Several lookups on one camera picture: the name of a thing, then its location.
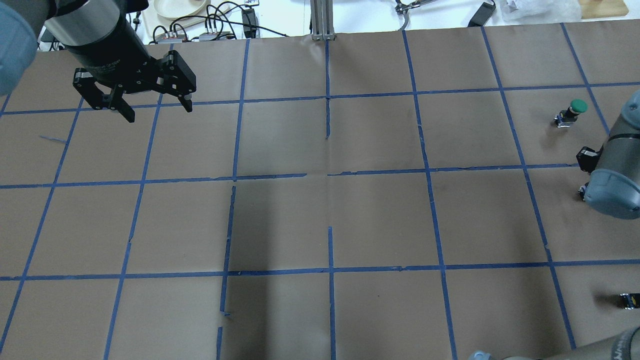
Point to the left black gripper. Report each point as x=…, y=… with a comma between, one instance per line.
x=111, y=61

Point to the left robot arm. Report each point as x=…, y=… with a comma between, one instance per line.
x=75, y=22

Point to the green push button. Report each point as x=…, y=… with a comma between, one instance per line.
x=567, y=117

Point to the beige tray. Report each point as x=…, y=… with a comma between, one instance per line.
x=150, y=19

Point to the beige round plate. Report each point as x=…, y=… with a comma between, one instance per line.
x=174, y=9

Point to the black power adapter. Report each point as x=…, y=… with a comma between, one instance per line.
x=482, y=15

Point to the clear plastic bag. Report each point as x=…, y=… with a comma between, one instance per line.
x=539, y=11

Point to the wooden cutting board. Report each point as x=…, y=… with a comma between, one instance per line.
x=600, y=9

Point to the aluminium frame post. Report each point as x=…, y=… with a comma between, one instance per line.
x=322, y=20

